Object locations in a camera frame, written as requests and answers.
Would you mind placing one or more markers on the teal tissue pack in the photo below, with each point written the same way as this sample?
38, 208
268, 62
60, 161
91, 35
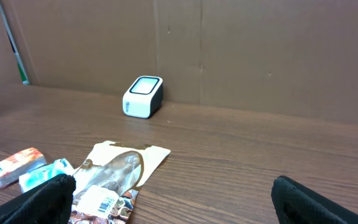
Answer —
42, 174

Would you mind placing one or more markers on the orange tissue pack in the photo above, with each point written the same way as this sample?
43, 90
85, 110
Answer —
18, 164

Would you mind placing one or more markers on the white barcode scanner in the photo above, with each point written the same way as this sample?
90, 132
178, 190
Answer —
144, 97

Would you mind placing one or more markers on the beige dried food pouch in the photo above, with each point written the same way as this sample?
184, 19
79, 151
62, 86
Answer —
109, 180

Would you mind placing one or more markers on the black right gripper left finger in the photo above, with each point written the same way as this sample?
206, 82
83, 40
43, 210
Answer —
50, 202

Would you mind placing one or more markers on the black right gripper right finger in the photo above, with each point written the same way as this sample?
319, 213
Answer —
296, 204

